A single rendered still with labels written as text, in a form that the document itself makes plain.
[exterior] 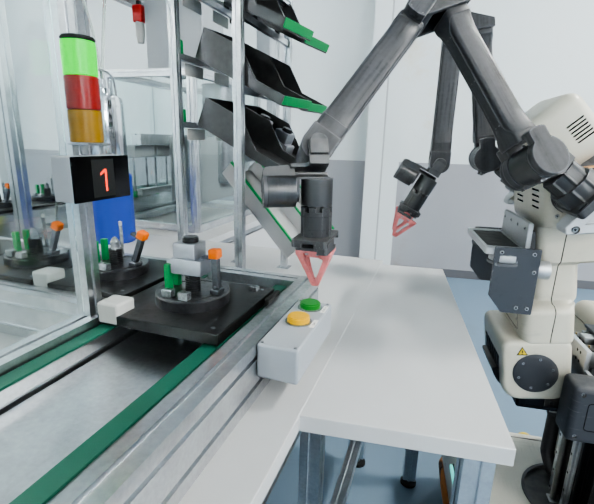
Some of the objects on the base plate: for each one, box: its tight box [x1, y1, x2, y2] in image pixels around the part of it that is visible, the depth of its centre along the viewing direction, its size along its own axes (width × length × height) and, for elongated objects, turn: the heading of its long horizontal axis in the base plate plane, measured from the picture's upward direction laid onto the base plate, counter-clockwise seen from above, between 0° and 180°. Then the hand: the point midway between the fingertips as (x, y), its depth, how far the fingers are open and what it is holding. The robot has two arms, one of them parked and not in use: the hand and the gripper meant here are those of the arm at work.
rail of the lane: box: [48, 276, 319, 504], centre depth 61 cm, size 6×89×11 cm, turn 156°
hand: (315, 281), depth 80 cm, fingers closed
